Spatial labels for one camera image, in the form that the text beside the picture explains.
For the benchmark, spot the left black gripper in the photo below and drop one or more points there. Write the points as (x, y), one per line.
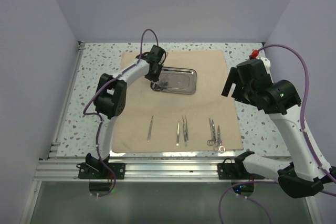
(155, 78)

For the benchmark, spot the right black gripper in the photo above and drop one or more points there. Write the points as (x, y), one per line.
(233, 77)

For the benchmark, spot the steel scissors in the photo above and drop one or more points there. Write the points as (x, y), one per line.
(218, 146)

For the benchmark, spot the beige cloth wrap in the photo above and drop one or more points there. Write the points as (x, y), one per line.
(131, 127)

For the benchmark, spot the steel forceps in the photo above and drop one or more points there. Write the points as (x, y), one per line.
(212, 141)

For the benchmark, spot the steel tweezers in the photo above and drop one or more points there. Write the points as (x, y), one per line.
(185, 130)
(178, 134)

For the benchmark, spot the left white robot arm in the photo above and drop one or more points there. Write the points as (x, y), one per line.
(110, 99)

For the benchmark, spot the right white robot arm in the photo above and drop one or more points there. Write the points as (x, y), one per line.
(309, 171)

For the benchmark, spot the steel instrument tray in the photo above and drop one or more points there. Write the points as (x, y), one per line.
(180, 80)

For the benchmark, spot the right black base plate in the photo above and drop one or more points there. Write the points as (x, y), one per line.
(229, 170)

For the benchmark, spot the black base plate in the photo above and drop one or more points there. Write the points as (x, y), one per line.
(88, 172)
(229, 170)

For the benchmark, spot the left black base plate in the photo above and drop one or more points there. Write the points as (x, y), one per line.
(88, 172)

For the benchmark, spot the aluminium mounting rail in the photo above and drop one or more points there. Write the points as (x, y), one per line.
(197, 169)

